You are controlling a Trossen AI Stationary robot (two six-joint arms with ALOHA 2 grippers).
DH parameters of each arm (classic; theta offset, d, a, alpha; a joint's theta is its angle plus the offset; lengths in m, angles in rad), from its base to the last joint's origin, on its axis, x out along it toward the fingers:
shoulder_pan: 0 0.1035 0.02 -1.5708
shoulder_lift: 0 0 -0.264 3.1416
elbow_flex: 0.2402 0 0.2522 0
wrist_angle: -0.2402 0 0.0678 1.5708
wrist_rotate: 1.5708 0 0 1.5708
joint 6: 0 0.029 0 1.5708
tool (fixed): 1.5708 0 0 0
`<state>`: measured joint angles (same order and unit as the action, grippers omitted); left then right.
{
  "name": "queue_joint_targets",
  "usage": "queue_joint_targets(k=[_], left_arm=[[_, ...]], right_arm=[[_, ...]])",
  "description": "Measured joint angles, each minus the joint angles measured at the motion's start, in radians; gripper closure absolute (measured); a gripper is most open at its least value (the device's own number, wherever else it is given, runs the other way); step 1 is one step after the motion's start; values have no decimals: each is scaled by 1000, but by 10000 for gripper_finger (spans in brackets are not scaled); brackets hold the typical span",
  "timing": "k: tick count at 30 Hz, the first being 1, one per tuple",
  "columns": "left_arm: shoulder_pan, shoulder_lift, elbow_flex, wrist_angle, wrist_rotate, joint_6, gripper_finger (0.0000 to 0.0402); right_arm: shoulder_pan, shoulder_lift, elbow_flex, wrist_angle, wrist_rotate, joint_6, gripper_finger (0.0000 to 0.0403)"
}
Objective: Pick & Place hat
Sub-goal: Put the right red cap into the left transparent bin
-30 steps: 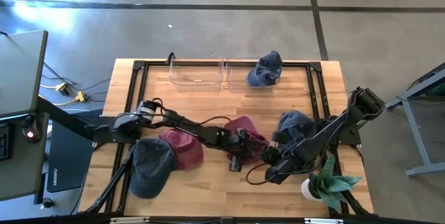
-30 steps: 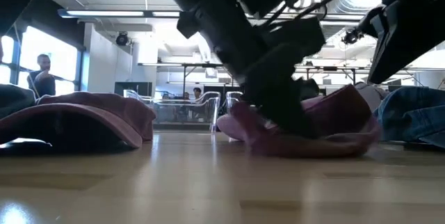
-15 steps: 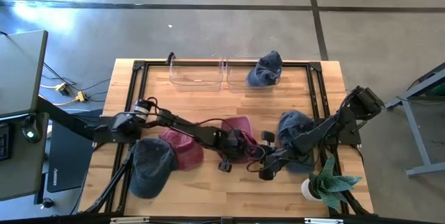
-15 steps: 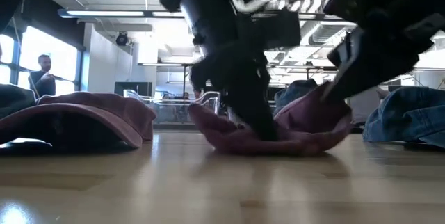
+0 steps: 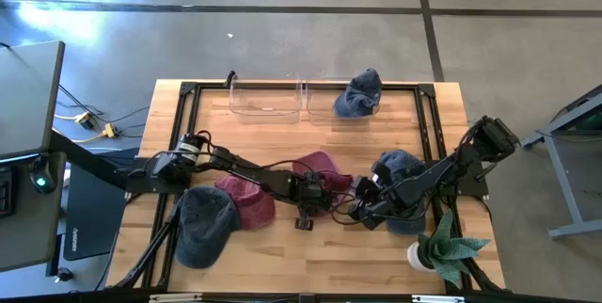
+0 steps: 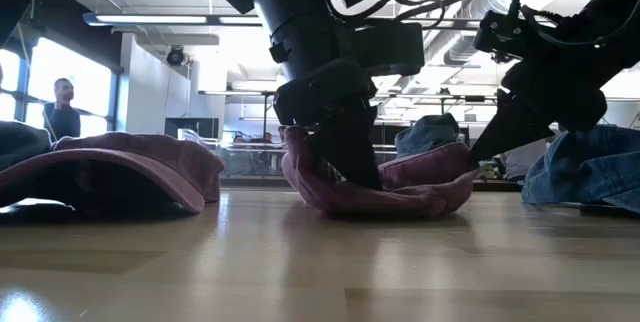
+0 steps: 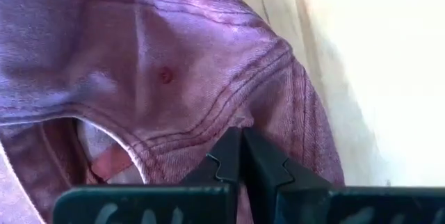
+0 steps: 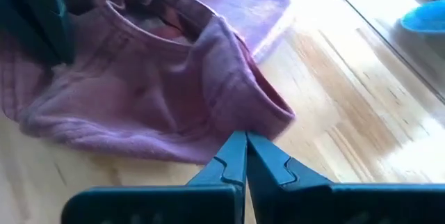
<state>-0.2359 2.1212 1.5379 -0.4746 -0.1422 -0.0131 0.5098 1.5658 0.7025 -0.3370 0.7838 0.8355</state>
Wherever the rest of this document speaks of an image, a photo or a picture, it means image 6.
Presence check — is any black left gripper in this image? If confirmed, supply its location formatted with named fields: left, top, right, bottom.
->
left=272, top=58, right=384, bottom=191

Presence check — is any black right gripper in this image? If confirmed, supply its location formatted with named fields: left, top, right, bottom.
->
left=467, top=56, right=609, bottom=169

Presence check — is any blue denim baseball cap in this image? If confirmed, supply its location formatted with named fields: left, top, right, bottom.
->
left=521, top=123, right=640, bottom=214
left=393, top=113, right=462, bottom=159

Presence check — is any maroon baseball cap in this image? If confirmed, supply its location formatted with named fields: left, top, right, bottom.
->
left=281, top=125, right=477, bottom=219
left=0, top=131, right=226, bottom=215

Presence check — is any dark washed denim cap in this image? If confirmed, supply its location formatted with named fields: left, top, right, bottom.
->
left=0, top=120, right=53, bottom=172

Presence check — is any person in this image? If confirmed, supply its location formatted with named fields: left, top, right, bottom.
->
left=41, top=77, right=82, bottom=143
left=499, top=137, right=550, bottom=182

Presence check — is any black background monitor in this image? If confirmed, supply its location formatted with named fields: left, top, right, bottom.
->
left=164, top=117, right=220, bottom=139

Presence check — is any overhead light bar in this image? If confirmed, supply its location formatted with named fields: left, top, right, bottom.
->
left=82, top=10, right=559, bottom=32

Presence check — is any large bright window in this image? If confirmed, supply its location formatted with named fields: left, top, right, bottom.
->
left=0, top=36, right=121, bottom=138

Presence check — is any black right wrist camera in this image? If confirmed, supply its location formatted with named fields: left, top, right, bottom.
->
left=472, top=9, right=551, bottom=61

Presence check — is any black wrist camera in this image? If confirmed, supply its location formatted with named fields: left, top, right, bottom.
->
left=472, top=9, right=551, bottom=61
left=349, top=21, right=426, bottom=77

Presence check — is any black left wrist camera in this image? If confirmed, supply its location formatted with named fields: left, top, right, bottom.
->
left=349, top=21, right=426, bottom=77

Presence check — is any black background workstation frame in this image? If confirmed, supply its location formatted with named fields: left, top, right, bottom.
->
left=198, top=89, right=640, bottom=128

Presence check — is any hanging black camera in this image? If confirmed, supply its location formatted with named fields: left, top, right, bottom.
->
left=166, top=44, right=188, bottom=68

